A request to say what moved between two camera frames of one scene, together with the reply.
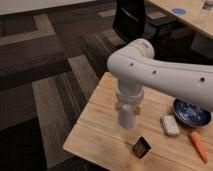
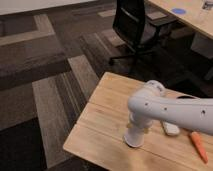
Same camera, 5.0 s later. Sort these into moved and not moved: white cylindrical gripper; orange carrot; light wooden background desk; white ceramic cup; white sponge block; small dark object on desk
Moved: white cylindrical gripper; white ceramic cup
Not moved: orange carrot; light wooden background desk; small dark object on desk; white sponge block
